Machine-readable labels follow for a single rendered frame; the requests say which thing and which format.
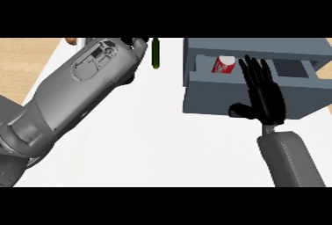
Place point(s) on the green bottle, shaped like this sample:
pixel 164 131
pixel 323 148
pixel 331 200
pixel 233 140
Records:
pixel 155 53

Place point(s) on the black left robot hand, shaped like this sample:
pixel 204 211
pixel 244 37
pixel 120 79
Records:
pixel 132 39

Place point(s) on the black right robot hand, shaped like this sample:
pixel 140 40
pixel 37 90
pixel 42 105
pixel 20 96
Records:
pixel 264 93

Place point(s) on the orange round object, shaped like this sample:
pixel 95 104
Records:
pixel 71 41

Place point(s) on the grey open drawer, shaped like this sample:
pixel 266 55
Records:
pixel 242 90

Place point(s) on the red and white can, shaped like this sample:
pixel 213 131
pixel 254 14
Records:
pixel 223 64

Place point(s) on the grey cabinet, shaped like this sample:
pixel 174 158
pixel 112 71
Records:
pixel 259 47

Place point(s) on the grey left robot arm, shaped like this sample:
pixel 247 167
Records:
pixel 77 88

